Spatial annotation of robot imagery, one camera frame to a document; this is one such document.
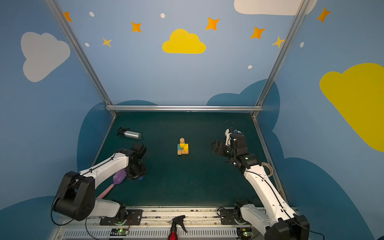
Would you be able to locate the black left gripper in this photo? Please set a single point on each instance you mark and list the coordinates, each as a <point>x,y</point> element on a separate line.
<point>135,169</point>

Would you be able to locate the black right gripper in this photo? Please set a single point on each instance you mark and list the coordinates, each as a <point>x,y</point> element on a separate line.
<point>224,148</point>

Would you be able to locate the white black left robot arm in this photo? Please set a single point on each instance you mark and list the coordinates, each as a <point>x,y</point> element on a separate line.
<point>76,196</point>

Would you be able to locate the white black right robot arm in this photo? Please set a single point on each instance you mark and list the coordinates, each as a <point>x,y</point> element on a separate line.
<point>270,195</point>

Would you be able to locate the purple pink brush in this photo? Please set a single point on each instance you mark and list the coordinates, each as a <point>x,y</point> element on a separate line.
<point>118,178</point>

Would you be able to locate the silver spray bottle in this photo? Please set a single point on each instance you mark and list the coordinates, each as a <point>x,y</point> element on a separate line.
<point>129,134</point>

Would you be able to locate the white tape roll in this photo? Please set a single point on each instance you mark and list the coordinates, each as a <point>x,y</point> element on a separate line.
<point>270,168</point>

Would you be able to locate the left controller board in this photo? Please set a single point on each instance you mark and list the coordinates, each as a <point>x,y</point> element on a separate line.
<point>119,232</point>

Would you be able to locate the controller board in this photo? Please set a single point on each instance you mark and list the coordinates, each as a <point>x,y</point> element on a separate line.
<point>244,233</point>
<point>119,232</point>

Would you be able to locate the red spray bottle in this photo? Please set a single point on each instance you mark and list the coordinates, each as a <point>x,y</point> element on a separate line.
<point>179,220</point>

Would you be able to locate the right controller board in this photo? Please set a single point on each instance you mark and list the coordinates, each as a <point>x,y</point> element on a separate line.
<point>244,233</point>

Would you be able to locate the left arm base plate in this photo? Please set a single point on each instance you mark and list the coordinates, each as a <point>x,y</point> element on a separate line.
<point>133,218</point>

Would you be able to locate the aluminium back frame rail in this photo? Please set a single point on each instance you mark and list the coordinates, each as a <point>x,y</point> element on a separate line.
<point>142,108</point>

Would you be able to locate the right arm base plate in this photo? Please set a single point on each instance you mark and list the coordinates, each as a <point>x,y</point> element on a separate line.
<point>229,217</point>

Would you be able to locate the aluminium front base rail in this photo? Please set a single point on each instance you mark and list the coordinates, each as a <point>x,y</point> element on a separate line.
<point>202,223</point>

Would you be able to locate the aluminium right frame post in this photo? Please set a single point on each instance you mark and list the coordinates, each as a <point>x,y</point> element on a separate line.
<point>291,34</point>

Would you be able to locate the aluminium frame post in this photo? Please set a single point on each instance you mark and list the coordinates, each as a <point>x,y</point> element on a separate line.
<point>57,12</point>
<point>291,34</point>

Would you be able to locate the aluminium left frame post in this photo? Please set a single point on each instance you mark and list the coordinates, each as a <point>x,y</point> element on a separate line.
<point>57,12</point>

